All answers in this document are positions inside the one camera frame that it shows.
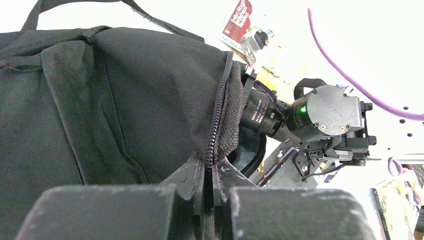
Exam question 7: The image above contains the yellow green children book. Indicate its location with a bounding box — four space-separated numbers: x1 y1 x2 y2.
218 0 311 103

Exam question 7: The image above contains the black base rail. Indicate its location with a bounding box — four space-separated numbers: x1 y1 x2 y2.
248 142 320 189

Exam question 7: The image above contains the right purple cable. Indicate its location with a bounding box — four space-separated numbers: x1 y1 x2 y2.
306 7 424 122

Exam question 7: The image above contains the black fabric student bag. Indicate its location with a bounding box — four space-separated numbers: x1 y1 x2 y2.
0 0 246 240

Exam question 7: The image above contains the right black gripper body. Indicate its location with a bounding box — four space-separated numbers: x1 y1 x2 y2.
240 70 285 136

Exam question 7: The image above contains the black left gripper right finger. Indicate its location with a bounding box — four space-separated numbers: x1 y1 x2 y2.
212 158 256 240

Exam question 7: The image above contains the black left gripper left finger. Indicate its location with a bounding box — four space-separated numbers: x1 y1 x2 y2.
159 157 205 240

